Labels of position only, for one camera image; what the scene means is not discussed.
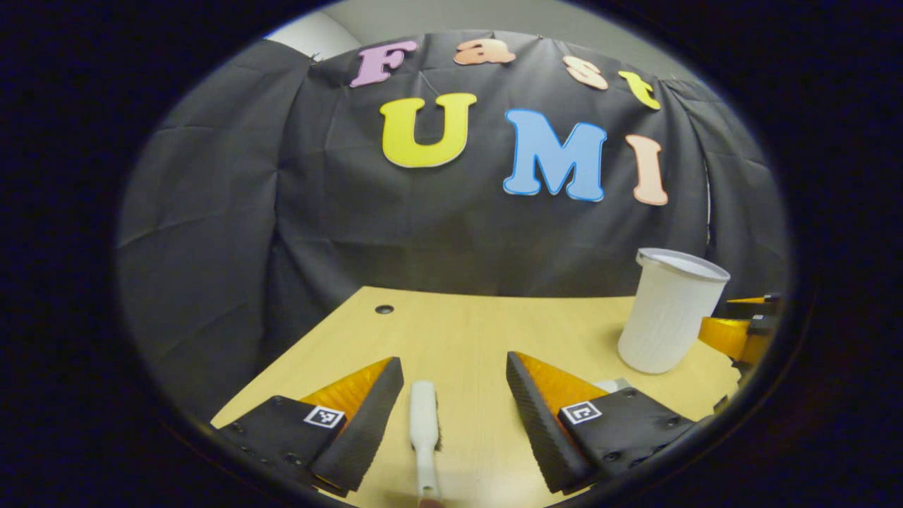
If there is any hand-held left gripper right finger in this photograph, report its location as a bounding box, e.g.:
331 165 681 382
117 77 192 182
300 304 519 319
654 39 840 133
506 351 701 495

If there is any wooden desktop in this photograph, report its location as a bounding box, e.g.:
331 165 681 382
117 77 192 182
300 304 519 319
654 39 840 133
210 286 741 508

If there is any small white broom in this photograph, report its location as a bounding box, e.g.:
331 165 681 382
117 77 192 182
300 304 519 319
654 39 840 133
409 380 443 507

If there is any white ribbed garbage bin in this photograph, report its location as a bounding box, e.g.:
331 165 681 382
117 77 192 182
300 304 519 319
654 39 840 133
617 248 732 375

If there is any black backdrop cloth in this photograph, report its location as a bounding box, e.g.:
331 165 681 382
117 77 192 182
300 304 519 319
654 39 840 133
116 30 789 424

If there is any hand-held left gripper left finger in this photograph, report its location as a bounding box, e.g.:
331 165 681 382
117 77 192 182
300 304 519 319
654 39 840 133
212 356 406 493

